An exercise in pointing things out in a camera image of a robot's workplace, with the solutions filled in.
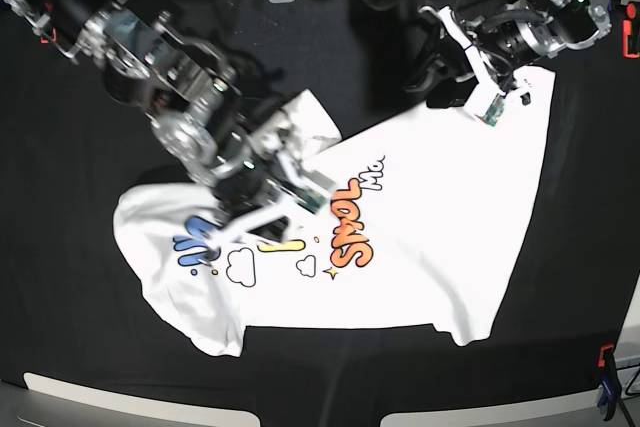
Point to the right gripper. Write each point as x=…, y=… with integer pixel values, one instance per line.
x=247, y=177

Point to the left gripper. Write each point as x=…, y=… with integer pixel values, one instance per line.
x=515, y=35

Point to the white printed t-shirt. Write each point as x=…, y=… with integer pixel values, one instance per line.
x=426, y=224

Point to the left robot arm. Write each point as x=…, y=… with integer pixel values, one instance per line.
x=443, y=75

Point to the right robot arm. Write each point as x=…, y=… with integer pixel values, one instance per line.
x=178, y=81

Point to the red black clamp far right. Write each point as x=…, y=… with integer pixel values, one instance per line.
x=630, y=31

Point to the red blue clamp near right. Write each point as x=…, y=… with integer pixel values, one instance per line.
x=609, y=383

